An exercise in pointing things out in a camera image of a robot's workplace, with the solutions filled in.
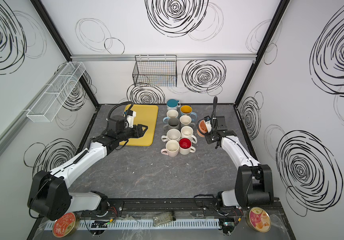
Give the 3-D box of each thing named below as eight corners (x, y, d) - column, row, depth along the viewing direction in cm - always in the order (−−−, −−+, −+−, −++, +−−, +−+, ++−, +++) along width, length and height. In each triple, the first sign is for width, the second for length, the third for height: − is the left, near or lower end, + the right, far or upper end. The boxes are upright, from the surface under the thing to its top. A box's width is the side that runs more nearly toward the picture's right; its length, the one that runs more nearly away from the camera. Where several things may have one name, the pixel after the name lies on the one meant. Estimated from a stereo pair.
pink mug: (161, 158, 93) (160, 151, 86) (162, 147, 98) (161, 140, 91) (178, 158, 93) (179, 151, 86) (178, 147, 98) (179, 140, 91)
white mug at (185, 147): (178, 154, 94) (179, 149, 88) (178, 143, 99) (178, 137, 93) (194, 154, 94) (195, 149, 88) (193, 143, 99) (194, 137, 93)
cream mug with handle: (180, 143, 99) (181, 137, 93) (180, 132, 105) (180, 125, 99) (195, 143, 99) (197, 137, 93) (194, 132, 105) (196, 125, 99)
